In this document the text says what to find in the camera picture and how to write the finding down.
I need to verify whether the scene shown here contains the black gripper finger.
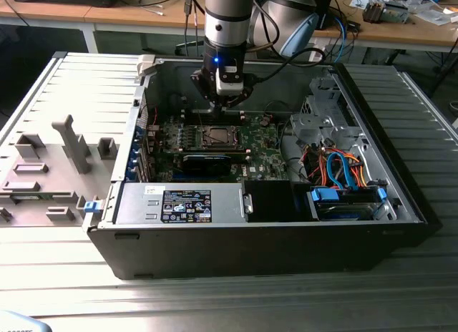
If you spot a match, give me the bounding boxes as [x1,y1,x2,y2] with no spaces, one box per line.
[222,84,255,113]
[191,69,223,117]

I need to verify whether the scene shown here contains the CPU socket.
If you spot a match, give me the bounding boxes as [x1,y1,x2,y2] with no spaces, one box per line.
[202,125,240,150]

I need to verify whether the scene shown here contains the black RAM slots bank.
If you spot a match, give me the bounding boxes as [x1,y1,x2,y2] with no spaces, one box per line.
[180,109,248,127]

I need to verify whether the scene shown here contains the beige case latch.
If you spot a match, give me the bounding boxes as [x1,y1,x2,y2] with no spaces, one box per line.
[137,54,157,79]

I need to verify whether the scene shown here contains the green motherboard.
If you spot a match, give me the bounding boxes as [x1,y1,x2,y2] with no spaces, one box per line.
[153,112,291,185]

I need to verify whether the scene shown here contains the silver metal drive cage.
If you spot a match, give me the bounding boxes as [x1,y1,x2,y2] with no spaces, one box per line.
[289,76,361,147]

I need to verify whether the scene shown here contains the black graphics card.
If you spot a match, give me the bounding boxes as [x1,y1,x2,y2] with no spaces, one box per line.
[180,151,248,178]

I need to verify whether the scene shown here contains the white power adapter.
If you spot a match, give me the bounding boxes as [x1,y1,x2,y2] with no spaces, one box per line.
[309,45,326,63]

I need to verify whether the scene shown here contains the wooden desk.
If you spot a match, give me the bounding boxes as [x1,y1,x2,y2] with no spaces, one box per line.
[0,0,458,54]

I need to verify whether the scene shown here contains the black upright box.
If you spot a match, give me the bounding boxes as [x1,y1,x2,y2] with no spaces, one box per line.
[314,0,334,31]

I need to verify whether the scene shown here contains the silver power supply unit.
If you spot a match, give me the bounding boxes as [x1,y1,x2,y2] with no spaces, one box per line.
[113,182,248,225]

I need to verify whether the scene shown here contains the hard disk in blue carrier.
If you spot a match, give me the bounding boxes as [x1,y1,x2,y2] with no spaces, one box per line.
[307,186,389,222]

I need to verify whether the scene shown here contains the brown finned heatsink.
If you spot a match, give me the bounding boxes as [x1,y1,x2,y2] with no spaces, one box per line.
[362,0,386,24]

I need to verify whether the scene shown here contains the black open PC case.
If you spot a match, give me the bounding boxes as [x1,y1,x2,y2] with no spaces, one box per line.
[87,54,444,280]

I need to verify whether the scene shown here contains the grey metal drive unit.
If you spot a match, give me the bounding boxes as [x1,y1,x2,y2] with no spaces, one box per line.
[382,2,411,24]

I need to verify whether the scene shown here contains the grey parts rack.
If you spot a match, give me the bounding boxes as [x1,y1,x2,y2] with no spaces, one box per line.
[0,113,121,228]

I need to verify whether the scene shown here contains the clear plastic bag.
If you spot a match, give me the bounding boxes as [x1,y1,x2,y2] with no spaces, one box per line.
[414,8,458,27]

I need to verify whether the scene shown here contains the pale grey rounded device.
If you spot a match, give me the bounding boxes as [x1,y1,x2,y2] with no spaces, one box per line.
[0,309,51,332]

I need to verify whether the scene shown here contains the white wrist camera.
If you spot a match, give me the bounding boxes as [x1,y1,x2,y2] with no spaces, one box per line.
[215,58,246,97]

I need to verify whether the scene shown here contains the expansion slot bracket row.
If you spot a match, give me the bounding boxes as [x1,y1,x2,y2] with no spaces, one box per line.
[125,95,160,185]

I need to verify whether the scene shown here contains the red orange thin wires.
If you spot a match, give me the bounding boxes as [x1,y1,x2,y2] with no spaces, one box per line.
[306,151,328,186]

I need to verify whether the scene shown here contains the blue flat wire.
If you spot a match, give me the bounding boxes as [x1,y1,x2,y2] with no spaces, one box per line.
[326,151,359,192]

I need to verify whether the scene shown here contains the blue cable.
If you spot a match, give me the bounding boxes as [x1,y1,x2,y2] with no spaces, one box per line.
[334,16,355,61]

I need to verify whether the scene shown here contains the orange yellow wire bundle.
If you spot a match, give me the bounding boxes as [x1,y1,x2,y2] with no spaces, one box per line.
[349,152,370,188]

